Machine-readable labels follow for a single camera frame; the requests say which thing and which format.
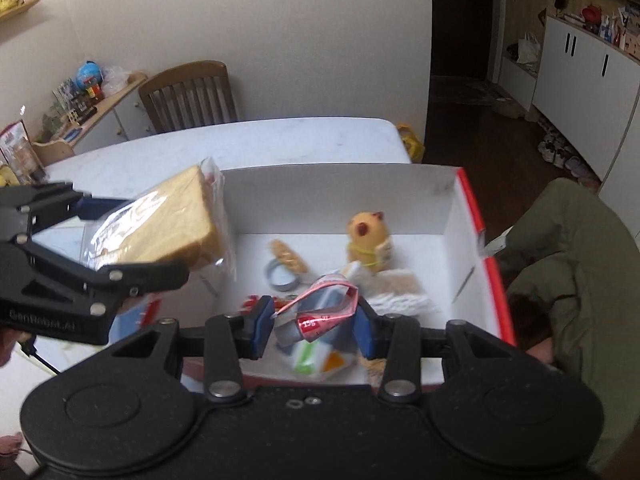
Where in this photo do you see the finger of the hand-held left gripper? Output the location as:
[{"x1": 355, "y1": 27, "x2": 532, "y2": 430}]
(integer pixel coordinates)
[
  {"x1": 0, "y1": 181, "x2": 128, "y2": 246},
  {"x1": 0, "y1": 237, "x2": 190, "y2": 313}
]

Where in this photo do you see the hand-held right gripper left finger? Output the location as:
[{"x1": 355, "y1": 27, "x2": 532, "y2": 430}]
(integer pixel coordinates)
[{"x1": 75, "y1": 296, "x2": 275, "y2": 405}]

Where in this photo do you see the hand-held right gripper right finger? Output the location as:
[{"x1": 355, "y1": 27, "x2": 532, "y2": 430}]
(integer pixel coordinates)
[{"x1": 355, "y1": 301, "x2": 551, "y2": 405}]

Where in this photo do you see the red and silver packet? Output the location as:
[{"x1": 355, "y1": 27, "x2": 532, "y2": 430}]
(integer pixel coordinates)
[{"x1": 272, "y1": 282, "x2": 361, "y2": 343}]

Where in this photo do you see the beige knitted cloth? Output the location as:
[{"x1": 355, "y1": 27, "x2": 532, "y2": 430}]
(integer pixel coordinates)
[{"x1": 360, "y1": 267, "x2": 436, "y2": 316}]

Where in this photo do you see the bagged toast bread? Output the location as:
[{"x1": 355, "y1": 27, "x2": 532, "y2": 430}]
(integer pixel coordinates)
[{"x1": 80, "y1": 156, "x2": 238, "y2": 281}]

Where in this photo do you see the orange capybara plush toy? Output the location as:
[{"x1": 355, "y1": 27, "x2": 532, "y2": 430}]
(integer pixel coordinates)
[{"x1": 347, "y1": 211, "x2": 393, "y2": 273}]

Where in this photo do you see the red and white cardboard box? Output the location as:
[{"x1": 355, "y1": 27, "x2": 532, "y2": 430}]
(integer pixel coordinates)
[{"x1": 177, "y1": 166, "x2": 516, "y2": 391}]

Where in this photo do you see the grey tape roll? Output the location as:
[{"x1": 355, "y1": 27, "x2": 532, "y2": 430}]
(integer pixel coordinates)
[{"x1": 265, "y1": 260, "x2": 301, "y2": 292}]

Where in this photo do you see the green orange white packet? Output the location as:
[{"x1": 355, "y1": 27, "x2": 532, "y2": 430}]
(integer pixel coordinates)
[{"x1": 292, "y1": 340, "x2": 351, "y2": 376}]

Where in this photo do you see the small bagged bread snack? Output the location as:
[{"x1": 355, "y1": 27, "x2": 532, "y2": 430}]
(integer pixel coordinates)
[{"x1": 270, "y1": 238, "x2": 311, "y2": 275}]

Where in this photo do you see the white wooden sideboard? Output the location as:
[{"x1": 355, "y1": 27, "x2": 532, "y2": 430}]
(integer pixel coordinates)
[{"x1": 30, "y1": 72, "x2": 156, "y2": 166}]

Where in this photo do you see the red printed packet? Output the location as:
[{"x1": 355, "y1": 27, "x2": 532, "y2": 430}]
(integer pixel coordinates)
[{"x1": 0, "y1": 120, "x2": 48, "y2": 186}]

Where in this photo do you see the pile of small sideboard items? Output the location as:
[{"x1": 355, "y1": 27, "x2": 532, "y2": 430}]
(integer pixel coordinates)
[{"x1": 42, "y1": 80, "x2": 98, "y2": 141}]

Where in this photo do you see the crumpled clear plastic bag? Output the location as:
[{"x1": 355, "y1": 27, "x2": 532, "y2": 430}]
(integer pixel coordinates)
[{"x1": 102, "y1": 66, "x2": 133, "y2": 96}]

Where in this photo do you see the blue globe toy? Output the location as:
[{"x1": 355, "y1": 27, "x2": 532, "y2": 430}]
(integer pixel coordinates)
[{"x1": 76, "y1": 61, "x2": 104, "y2": 92}]

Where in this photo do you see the wooden chair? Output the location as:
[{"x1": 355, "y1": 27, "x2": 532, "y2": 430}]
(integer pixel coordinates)
[{"x1": 138, "y1": 60, "x2": 239, "y2": 134}]

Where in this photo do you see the yellow plastic bag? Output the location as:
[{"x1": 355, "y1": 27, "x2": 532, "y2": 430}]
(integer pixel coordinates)
[{"x1": 396, "y1": 122, "x2": 426, "y2": 163}]

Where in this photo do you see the green padded jacket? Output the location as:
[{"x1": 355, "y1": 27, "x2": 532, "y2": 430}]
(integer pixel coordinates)
[{"x1": 492, "y1": 177, "x2": 640, "y2": 471}]

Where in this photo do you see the patterned door rug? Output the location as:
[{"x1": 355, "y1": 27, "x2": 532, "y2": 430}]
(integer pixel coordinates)
[{"x1": 429, "y1": 76, "x2": 501, "y2": 107}]

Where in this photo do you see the pair of beige slippers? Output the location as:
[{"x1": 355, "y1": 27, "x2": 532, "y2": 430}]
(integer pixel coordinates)
[{"x1": 495, "y1": 97, "x2": 528, "y2": 118}]

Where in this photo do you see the row of shoes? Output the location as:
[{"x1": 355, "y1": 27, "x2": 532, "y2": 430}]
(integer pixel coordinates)
[{"x1": 537, "y1": 115, "x2": 601, "y2": 183}]

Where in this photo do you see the white low bench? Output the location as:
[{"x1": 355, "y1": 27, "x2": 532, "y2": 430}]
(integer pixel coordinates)
[{"x1": 500, "y1": 55, "x2": 538, "y2": 111}]

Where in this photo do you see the white shoe cabinet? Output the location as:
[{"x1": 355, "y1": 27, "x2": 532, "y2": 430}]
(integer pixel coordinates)
[{"x1": 531, "y1": 14, "x2": 640, "y2": 181}]

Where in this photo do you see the dark entrance door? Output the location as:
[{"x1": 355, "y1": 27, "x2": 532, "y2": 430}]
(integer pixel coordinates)
[{"x1": 431, "y1": 0, "x2": 493, "y2": 81}]

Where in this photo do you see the white tote bag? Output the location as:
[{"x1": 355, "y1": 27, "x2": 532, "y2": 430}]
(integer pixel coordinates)
[{"x1": 517, "y1": 31, "x2": 543, "y2": 65}]

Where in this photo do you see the row of small bottles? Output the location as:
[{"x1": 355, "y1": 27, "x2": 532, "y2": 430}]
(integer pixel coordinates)
[{"x1": 600, "y1": 15, "x2": 628, "y2": 48}]

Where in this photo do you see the black cable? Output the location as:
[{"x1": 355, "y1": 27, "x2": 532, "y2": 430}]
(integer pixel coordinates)
[{"x1": 17, "y1": 337, "x2": 61, "y2": 376}]

